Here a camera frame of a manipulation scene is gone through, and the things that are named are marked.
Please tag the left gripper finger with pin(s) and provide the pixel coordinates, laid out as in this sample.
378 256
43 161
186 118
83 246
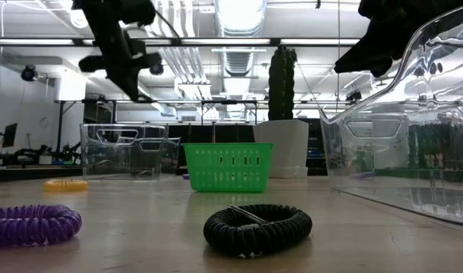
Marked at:
134 77
121 81

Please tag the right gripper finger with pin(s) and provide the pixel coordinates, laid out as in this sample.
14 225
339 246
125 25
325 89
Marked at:
360 53

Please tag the clear plastic bin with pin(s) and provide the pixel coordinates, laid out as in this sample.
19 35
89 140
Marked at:
91 167
425 151

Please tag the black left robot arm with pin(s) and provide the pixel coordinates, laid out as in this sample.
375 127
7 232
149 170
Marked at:
102 22

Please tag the black ceiling spotlight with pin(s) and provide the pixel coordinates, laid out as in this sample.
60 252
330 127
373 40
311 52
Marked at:
157 70
29 74

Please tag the white box unit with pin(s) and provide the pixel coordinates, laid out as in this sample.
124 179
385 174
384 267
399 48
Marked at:
70 87

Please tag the green cactus plant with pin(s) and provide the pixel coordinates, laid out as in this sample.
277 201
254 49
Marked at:
281 87

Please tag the black background robot equipment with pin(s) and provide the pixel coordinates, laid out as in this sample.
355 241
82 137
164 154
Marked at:
68 151

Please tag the green plastic slotted basket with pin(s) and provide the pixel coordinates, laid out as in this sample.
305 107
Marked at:
227 147

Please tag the white hexagonal plant pot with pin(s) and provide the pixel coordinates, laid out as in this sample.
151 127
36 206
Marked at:
288 148

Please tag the black monitor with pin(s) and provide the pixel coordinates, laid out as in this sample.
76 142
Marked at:
9 134

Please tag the black ceiling camera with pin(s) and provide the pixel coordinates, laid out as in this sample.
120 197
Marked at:
354 96

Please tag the black ceiling rail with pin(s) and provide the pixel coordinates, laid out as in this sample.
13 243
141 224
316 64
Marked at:
275 41

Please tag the silver ventilation duct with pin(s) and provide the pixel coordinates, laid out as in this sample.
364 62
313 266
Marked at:
239 62

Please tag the black metal table frame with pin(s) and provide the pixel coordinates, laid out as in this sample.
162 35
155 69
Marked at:
26 174

